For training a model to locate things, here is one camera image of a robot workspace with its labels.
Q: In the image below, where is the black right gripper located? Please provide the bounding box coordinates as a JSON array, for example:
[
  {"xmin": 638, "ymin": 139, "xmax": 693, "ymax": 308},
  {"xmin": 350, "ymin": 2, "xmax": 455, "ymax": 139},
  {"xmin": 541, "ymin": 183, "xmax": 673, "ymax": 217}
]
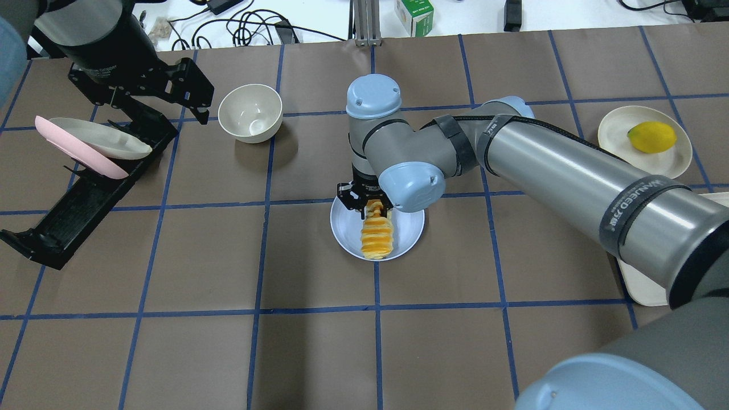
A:
[{"xmin": 337, "ymin": 165, "xmax": 394, "ymax": 220}]

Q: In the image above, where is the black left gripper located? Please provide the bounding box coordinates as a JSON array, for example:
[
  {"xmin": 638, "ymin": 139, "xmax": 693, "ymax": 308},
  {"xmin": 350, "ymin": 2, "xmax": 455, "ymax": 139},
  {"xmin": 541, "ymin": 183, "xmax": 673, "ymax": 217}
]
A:
[{"xmin": 54, "ymin": 15, "xmax": 215, "ymax": 125}]

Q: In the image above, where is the blue plate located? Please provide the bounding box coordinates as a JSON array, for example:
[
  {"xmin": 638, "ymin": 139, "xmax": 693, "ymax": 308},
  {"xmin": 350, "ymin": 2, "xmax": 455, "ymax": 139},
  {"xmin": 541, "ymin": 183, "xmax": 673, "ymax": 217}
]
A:
[{"xmin": 330, "ymin": 198, "xmax": 426, "ymax": 261}]

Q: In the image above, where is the sliced yellow bread loaf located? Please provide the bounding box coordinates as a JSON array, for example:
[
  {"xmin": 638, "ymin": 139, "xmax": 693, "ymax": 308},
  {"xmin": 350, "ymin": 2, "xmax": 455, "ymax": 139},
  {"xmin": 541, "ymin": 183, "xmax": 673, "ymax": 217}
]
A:
[{"xmin": 361, "ymin": 200, "xmax": 394, "ymax": 260}]

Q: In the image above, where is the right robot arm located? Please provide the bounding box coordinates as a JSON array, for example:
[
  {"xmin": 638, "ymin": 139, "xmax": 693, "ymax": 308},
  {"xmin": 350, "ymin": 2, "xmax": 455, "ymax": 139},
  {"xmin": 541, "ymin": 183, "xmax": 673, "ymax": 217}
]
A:
[{"xmin": 338, "ymin": 73, "xmax": 728, "ymax": 409}]

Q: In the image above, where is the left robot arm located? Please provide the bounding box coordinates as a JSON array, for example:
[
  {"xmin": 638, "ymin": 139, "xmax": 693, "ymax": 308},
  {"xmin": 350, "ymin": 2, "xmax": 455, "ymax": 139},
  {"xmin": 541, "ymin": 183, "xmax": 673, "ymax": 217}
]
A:
[{"xmin": 1, "ymin": 1, "xmax": 214, "ymax": 125}]

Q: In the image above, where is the cream white plate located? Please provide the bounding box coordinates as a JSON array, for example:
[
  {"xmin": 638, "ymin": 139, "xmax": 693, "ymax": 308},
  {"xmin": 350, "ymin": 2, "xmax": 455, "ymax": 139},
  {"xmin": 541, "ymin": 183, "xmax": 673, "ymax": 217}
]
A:
[{"xmin": 50, "ymin": 117, "xmax": 153, "ymax": 160}]

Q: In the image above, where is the pink plate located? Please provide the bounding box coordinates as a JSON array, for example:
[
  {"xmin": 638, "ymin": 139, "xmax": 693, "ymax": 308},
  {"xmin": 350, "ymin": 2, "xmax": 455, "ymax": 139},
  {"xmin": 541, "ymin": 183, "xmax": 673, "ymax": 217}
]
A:
[{"xmin": 35, "ymin": 115, "xmax": 129, "ymax": 179}]

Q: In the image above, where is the round cream plate with lemon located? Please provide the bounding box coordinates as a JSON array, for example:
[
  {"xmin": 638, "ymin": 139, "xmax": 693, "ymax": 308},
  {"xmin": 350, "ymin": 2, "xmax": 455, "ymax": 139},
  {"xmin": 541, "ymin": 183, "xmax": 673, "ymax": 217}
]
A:
[{"xmin": 598, "ymin": 105, "xmax": 693, "ymax": 179}]

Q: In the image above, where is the white ceramic bowl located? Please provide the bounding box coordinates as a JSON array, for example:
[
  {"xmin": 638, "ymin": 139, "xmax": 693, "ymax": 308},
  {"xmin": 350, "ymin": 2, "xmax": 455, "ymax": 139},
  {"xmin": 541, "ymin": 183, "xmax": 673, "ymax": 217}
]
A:
[{"xmin": 217, "ymin": 84, "xmax": 283, "ymax": 144}]

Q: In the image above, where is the black power adapter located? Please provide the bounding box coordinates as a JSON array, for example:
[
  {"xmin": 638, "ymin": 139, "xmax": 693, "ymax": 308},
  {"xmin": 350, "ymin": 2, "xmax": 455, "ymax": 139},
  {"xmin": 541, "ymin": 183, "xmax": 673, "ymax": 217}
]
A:
[{"xmin": 206, "ymin": 0, "xmax": 244, "ymax": 15}]

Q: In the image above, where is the black dish rack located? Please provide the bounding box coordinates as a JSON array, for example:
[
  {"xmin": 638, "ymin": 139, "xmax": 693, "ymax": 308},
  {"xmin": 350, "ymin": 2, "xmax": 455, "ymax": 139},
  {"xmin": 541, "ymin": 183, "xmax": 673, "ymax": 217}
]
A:
[{"xmin": 2, "ymin": 106, "xmax": 177, "ymax": 270}]

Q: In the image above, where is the green white small box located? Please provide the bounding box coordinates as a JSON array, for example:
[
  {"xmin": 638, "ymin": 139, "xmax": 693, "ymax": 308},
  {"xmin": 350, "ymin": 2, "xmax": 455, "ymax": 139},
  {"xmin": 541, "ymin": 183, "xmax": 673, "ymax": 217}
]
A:
[{"xmin": 394, "ymin": 1, "xmax": 435, "ymax": 37}]

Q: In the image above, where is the yellow lemon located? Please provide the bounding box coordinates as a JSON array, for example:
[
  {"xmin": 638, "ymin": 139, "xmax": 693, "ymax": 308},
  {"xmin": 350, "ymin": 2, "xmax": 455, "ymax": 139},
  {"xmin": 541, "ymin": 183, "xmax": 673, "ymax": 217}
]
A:
[{"xmin": 627, "ymin": 121, "xmax": 678, "ymax": 154}]

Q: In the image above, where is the white rectangular tray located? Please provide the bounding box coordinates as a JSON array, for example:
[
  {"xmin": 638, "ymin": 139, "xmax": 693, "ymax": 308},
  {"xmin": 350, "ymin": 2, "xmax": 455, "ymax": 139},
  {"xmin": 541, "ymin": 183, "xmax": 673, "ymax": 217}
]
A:
[{"xmin": 615, "ymin": 192, "xmax": 729, "ymax": 307}]

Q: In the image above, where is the aluminium frame post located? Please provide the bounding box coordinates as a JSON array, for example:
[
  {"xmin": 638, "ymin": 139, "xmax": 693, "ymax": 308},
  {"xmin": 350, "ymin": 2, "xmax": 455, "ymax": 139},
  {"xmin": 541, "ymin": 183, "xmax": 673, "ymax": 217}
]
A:
[{"xmin": 348, "ymin": 1, "xmax": 382, "ymax": 47}]

